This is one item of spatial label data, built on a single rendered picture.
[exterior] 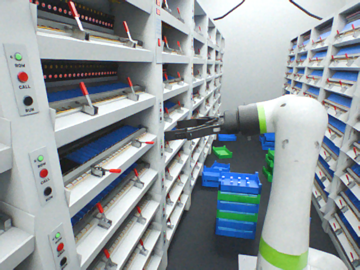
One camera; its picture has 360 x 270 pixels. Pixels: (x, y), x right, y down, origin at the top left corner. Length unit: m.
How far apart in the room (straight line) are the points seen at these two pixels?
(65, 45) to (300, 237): 0.69
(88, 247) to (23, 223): 0.27
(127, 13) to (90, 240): 0.90
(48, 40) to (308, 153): 0.59
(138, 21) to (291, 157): 0.83
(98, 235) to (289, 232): 0.56
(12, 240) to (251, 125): 0.60
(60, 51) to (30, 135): 0.20
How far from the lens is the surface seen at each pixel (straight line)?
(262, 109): 0.65
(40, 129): 0.53
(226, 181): 1.80
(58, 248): 0.64
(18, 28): 0.51
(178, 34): 1.75
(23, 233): 0.58
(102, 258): 0.99
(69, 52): 0.60
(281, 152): 0.55
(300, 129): 0.52
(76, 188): 0.68
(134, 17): 1.10
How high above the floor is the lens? 1.27
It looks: 18 degrees down
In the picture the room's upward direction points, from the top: straight up
